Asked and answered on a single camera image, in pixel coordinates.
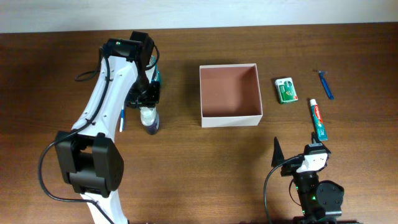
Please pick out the blue disposable razor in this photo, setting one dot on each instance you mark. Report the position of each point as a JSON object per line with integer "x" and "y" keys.
{"x": 321, "y": 74}

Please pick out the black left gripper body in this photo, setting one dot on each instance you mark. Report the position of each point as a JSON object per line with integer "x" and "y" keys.
{"x": 144, "y": 103}

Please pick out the blue and white toothbrush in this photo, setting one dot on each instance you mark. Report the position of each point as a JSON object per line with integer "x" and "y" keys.
{"x": 122, "y": 119}

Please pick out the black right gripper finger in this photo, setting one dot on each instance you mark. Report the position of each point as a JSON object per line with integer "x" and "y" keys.
{"x": 315, "y": 139}
{"x": 278, "y": 156}

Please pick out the white open cardboard box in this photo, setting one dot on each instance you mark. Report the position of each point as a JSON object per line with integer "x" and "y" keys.
{"x": 230, "y": 95}

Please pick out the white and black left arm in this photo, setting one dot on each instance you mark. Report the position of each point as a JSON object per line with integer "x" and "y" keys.
{"x": 128, "y": 76}

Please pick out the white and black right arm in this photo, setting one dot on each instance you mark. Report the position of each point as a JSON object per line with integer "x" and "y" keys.
{"x": 320, "y": 201}

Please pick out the green soap bar pack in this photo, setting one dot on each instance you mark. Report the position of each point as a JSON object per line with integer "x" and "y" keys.
{"x": 286, "y": 90}

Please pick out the teal mouthwash bottle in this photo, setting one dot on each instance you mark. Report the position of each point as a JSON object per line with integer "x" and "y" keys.
{"x": 153, "y": 74}

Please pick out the red and green toothpaste tube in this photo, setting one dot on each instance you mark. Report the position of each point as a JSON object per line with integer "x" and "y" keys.
{"x": 318, "y": 121}

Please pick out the clear foam soap pump bottle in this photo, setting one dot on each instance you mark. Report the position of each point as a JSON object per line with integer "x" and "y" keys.
{"x": 150, "y": 119}

